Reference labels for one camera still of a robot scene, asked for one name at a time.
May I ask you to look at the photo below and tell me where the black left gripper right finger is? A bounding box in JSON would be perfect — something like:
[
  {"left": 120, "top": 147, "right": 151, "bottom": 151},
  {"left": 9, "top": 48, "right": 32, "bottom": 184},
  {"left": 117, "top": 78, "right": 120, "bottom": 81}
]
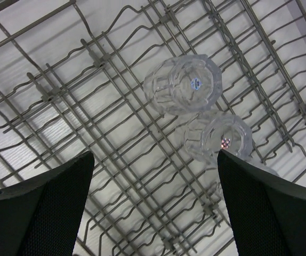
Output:
[{"left": 217, "top": 150, "right": 306, "bottom": 255}]

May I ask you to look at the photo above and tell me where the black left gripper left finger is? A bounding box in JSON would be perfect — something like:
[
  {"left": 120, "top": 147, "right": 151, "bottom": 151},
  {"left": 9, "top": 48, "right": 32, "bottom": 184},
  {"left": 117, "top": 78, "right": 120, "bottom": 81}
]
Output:
[{"left": 0, "top": 151, "right": 94, "bottom": 255}]

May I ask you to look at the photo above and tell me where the clear glass cup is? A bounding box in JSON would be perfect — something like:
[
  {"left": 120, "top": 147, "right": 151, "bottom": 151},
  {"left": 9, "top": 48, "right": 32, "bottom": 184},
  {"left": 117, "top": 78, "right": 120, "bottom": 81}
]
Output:
[
  {"left": 215, "top": 157, "right": 279, "bottom": 201},
  {"left": 143, "top": 54, "right": 223, "bottom": 116},
  {"left": 179, "top": 110, "right": 253, "bottom": 165}
]

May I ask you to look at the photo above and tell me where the grey wire dish rack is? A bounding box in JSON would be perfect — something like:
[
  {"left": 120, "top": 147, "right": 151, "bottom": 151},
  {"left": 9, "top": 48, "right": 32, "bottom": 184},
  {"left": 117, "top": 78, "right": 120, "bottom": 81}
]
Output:
[{"left": 0, "top": 1, "right": 306, "bottom": 255}]

